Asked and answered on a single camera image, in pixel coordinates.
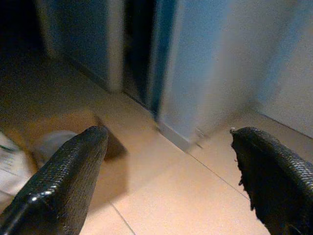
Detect white paper sheet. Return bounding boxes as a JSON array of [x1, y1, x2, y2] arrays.
[[0, 132, 31, 196]]

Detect white door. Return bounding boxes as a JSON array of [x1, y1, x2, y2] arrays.
[[156, 0, 313, 152]]

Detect brown cardboard box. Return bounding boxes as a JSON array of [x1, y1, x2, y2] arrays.
[[0, 109, 130, 211]]

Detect white door frame post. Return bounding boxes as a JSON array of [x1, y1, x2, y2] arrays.
[[36, 0, 124, 93]]

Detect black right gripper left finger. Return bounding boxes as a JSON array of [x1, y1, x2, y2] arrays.
[[0, 125, 109, 235]]

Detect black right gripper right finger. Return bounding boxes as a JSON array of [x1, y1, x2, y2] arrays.
[[230, 126, 313, 235]]

